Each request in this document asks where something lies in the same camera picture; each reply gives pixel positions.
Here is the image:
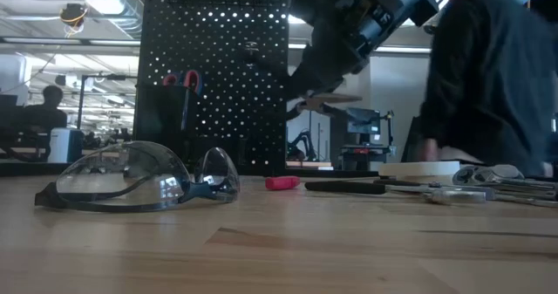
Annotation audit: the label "black metal pegboard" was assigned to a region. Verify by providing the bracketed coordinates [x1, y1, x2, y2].
[133, 0, 289, 176]

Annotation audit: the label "white masking tape roll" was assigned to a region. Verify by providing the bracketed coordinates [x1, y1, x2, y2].
[378, 160, 462, 178]

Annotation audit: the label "clear safety glasses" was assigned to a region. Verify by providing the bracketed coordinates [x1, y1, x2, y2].
[33, 140, 242, 214]

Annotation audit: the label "short black pegboard bin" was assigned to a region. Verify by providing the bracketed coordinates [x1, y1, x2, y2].
[191, 135, 253, 176]

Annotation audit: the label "red blue handled pliers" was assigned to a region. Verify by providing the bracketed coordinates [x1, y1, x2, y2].
[161, 69, 204, 95]

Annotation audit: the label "tall black pegboard bin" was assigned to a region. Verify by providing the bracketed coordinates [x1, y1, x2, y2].
[134, 82, 198, 164]

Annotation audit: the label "computer monitor on stand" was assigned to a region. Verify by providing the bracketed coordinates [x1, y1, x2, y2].
[345, 106, 382, 136]

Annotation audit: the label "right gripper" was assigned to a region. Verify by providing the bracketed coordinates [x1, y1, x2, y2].
[285, 0, 441, 120]

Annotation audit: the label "black metal table frame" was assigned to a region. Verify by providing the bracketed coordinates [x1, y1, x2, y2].
[0, 161, 383, 178]

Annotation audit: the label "silver ratchet wrench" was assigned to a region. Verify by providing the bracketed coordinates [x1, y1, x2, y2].
[452, 163, 558, 195]

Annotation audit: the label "black round device yellow cable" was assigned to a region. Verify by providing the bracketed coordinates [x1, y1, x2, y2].
[58, 2, 90, 38]

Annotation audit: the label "silver air duct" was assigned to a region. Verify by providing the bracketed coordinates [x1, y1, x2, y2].
[65, 0, 147, 40]

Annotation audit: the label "long fluorescent light fixture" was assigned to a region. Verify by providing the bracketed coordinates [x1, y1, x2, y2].
[373, 44, 432, 56]

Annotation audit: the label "silver double peg hook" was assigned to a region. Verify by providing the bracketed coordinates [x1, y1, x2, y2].
[243, 40, 261, 66]

